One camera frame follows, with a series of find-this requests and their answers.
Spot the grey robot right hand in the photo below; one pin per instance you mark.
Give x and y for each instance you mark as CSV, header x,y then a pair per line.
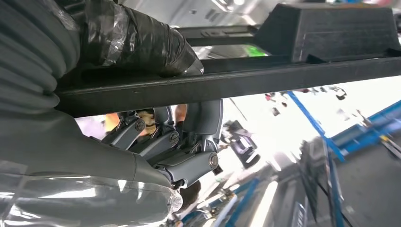
x,y
78,194

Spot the green translucent plastic piece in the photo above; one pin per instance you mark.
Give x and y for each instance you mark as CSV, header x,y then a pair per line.
x,y
255,51

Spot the blue metal shelf rack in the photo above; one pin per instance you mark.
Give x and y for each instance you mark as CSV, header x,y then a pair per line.
x,y
354,137

